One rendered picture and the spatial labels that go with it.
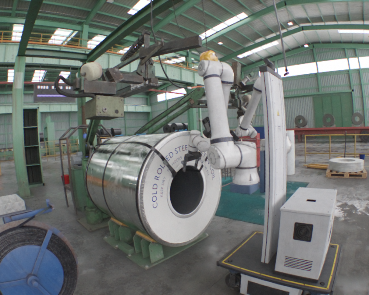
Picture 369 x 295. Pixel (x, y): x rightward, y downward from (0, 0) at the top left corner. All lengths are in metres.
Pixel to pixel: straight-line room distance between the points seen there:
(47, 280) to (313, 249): 1.59
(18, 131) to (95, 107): 4.94
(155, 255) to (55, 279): 1.29
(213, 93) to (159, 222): 1.22
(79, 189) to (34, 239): 3.07
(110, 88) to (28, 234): 0.94
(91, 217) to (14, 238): 2.45
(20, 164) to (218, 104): 5.39
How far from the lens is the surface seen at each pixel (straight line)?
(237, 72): 2.92
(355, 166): 6.50
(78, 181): 4.21
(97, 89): 1.30
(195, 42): 1.33
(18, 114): 6.13
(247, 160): 1.44
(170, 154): 1.99
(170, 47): 1.41
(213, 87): 1.43
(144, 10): 4.83
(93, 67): 1.28
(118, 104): 1.31
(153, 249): 2.34
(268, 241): 1.71
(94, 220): 3.56
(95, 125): 2.69
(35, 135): 7.91
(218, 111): 1.39
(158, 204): 1.96
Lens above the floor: 1.34
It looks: 4 degrees down
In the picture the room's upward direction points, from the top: 3 degrees counter-clockwise
